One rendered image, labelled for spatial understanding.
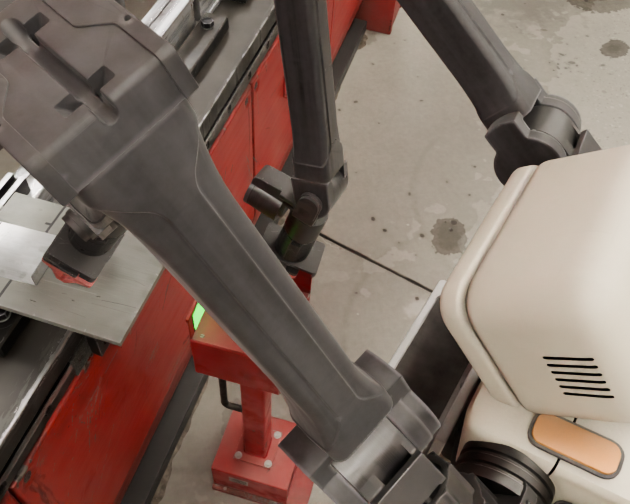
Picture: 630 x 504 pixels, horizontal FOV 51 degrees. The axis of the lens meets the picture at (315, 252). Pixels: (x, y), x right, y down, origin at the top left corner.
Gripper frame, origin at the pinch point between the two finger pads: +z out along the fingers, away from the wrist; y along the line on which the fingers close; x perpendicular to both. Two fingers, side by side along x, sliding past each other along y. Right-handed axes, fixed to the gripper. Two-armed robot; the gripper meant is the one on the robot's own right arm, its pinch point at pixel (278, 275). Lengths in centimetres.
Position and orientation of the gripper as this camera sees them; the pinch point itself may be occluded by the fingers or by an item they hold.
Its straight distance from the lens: 116.8
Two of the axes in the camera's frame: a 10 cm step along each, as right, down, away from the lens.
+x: -2.5, 7.6, -6.0
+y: -9.2, -3.7, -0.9
